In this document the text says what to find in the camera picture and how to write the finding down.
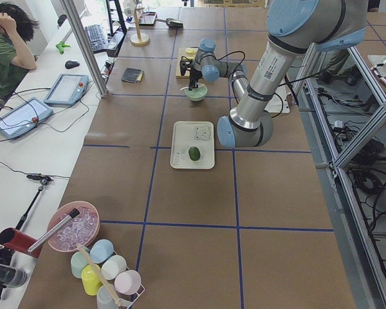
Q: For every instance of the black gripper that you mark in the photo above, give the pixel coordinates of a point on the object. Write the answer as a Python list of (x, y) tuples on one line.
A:
[(194, 74)]

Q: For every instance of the white ceramic soup spoon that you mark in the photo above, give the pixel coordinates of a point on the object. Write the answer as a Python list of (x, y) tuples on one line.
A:
[(186, 87)]

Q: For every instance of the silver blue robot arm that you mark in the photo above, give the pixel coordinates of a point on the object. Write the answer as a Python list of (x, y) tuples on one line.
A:
[(292, 27)]

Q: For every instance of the light green bowl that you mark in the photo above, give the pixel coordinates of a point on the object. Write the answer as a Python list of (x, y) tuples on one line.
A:
[(197, 95)]

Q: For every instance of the pink bowl with ice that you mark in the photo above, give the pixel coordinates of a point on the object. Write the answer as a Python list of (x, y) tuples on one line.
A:
[(82, 229)]

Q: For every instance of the lemon slice upper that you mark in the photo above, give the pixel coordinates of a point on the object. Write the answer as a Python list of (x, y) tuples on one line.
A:
[(191, 50)]

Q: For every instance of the white bear tray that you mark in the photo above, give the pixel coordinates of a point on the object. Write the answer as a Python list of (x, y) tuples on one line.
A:
[(192, 133)]

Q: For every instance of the grey folded cloth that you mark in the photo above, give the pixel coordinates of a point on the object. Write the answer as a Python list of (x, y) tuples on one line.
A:
[(132, 75)]

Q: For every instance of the metal scoop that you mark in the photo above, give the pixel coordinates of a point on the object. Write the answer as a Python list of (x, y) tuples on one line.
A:
[(171, 23)]

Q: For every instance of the green avocado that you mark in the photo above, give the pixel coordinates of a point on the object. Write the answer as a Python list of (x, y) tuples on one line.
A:
[(194, 153)]

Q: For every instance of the wooden mug tree stand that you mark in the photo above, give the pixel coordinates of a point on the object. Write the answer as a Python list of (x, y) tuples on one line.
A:
[(139, 39)]

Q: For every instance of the black glass rack tray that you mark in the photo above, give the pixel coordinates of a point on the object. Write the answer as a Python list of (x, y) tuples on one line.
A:
[(147, 19)]

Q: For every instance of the black keyboard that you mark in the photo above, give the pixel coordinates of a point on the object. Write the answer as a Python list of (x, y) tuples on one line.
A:
[(97, 38)]

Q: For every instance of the black computer mouse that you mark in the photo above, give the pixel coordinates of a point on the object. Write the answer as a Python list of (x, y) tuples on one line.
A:
[(71, 64)]

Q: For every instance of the far teach pendant tablet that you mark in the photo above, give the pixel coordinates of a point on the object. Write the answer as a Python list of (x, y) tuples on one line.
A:
[(67, 90)]

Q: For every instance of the teach pendant tablet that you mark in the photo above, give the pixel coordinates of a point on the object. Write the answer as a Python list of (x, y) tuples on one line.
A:
[(67, 90), (24, 118)]

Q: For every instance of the green clamp tool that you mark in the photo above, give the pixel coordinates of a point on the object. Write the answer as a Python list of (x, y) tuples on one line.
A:
[(61, 46)]

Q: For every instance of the metal tube tool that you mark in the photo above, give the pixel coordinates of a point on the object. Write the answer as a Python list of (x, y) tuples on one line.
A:
[(68, 217)]

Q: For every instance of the black selfie stick tripod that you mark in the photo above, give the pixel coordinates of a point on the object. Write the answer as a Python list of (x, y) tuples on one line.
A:
[(43, 180)]

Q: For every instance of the near teach pendant tablet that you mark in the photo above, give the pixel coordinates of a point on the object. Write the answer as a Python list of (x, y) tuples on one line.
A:
[(24, 118)]

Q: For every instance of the person in green shirt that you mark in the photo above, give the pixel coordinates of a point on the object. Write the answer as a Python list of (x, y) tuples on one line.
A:
[(16, 58)]

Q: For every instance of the blue cup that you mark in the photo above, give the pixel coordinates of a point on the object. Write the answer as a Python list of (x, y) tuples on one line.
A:
[(101, 251)]

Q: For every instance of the white cup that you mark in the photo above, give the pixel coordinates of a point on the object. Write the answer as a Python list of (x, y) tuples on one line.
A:
[(114, 266)]

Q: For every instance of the pink cup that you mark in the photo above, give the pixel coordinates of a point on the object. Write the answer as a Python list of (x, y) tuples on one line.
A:
[(128, 282)]

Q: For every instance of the green cup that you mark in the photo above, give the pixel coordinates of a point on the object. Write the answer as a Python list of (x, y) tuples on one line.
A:
[(77, 263)]

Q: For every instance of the yellow cup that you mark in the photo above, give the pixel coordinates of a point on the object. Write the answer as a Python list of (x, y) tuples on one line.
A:
[(90, 281)]

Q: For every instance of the wooden stick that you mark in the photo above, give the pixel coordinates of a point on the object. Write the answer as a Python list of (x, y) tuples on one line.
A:
[(118, 301)]

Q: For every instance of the grey cup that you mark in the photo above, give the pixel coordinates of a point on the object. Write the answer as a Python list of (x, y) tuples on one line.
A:
[(104, 300)]

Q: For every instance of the red cylinder cup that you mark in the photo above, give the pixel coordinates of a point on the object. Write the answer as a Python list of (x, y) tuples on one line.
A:
[(18, 241)]

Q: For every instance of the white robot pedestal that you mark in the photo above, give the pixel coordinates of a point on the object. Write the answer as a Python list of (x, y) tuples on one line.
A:
[(281, 103)]

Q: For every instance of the aluminium frame post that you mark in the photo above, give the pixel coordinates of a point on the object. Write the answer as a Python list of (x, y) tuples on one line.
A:
[(84, 45)]

